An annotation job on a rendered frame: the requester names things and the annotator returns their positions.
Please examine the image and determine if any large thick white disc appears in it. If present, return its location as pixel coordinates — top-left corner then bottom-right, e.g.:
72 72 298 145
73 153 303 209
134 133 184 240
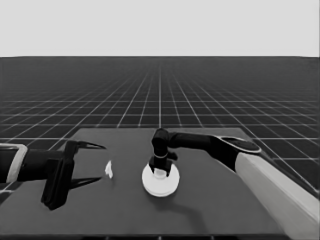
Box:
141 161 181 198

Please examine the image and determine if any small white T-shaped piece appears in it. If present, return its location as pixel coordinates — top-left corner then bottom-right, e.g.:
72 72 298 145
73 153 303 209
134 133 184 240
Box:
104 160 114 179

